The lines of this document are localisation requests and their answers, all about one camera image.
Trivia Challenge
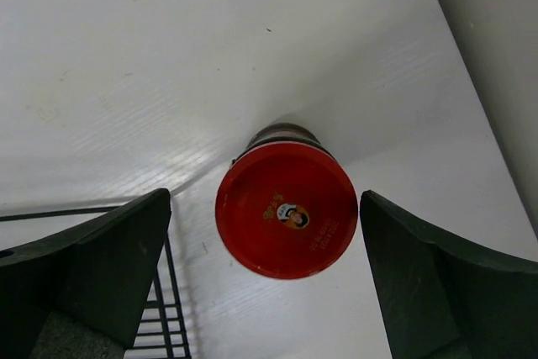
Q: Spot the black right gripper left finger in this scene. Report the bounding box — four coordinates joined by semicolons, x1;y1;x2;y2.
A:
0;188;172;359

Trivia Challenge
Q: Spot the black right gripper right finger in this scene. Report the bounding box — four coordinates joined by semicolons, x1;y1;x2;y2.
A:
360;191;537;358

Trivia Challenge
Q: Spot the red lid sauce jar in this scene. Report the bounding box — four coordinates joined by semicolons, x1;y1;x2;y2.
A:
215;123;359;280

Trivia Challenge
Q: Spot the black wire rack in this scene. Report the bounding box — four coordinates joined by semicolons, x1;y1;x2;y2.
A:
0;205;193;359

